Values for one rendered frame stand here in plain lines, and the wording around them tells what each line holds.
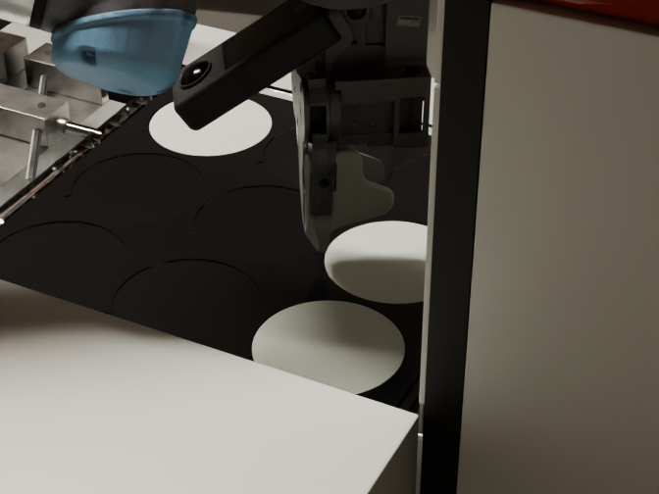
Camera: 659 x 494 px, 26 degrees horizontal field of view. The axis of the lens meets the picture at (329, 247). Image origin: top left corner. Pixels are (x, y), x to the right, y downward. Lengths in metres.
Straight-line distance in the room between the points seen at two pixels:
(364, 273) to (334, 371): 0.11
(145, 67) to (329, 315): 0.24
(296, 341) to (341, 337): 0.03
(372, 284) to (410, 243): 0.06
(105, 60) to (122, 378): 0.18
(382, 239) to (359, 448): 0.30
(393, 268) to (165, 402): 0.26
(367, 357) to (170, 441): 0.20
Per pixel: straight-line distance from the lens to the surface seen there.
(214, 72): 0.91
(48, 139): 1.20
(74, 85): 1.27
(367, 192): 0.96
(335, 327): 0.95
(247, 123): 1.18
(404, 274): 1.00
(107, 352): 0.84
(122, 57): 0.80
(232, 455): 0.77
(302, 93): 0.90
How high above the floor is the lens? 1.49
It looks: 35 degrees down
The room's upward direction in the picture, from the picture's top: straight up
